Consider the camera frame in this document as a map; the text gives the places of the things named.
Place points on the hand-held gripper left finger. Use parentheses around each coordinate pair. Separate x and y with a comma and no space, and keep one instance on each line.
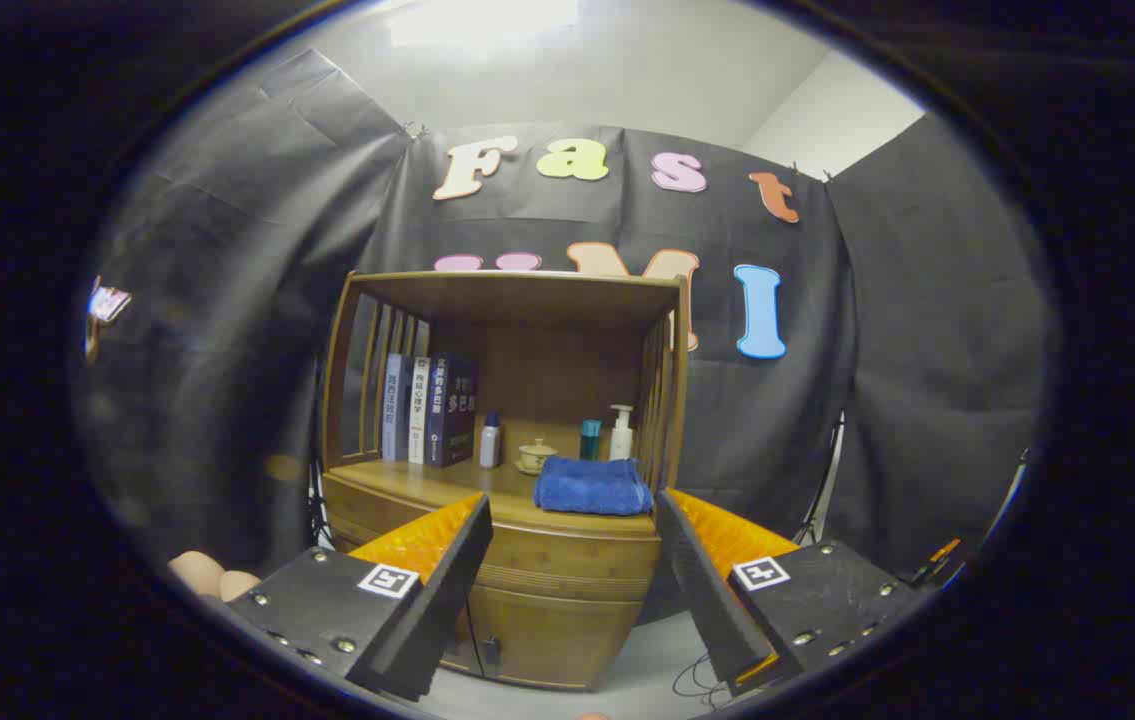
(447,600)

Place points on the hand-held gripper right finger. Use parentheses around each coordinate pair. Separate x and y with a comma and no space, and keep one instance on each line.
(702,590)

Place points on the wooden drawer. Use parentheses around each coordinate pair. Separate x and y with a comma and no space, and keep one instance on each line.
(567,560)

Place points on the wooden cabinet door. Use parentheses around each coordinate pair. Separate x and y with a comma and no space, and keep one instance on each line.
(459,640)
(557,640)

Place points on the wooden countertop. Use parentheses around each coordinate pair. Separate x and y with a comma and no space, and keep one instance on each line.
(487,485)

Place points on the wooden cabinet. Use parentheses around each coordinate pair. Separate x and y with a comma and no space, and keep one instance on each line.
(547,300)

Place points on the blue folded towel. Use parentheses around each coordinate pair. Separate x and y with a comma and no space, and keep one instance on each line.
(592,487)

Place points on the white bottle with blue cap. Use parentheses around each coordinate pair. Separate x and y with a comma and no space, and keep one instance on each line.
(490,445)

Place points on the backdrop stand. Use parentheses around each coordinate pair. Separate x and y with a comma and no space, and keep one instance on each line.
(315,500)
(827,480)

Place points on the beige lidded ceramic teacup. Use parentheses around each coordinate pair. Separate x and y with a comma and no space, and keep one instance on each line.
(535,458)

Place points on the white pump bottle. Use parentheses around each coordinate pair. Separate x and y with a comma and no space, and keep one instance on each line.
(622,440)

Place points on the teal bottle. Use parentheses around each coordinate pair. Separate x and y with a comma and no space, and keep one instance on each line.
(591,440)

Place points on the dark blue book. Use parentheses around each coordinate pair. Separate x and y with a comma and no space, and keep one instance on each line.
(449,410)

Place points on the white book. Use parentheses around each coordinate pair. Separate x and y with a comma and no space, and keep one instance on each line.
(419,410)

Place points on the light blue book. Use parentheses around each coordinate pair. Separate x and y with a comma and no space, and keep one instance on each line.
(395,410)

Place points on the person's bare knee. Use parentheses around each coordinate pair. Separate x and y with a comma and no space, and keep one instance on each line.
(239,585)
(195,572)

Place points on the black equipment with orange part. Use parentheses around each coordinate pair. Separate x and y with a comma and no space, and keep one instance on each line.
(935,565)

